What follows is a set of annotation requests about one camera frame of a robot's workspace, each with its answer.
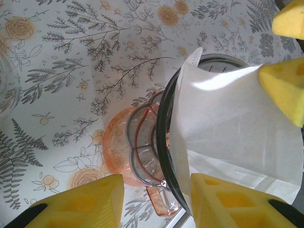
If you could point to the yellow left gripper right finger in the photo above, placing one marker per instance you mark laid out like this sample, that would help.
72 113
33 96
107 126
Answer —
237 209

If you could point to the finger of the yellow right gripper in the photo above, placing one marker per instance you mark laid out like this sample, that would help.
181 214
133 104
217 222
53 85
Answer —
287 90
292 21

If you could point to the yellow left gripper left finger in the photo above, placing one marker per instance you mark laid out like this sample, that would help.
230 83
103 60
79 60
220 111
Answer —
83 206

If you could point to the white paper coffee filter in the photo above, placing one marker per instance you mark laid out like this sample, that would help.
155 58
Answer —
225 118

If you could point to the grey plastic coffee dripper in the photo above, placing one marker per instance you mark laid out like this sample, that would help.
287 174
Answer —
164 142

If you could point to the orange glass carafe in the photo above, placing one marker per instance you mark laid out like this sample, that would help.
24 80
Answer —
116 147

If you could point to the clear glass carafe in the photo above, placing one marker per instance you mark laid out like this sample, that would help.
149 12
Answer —
9 95

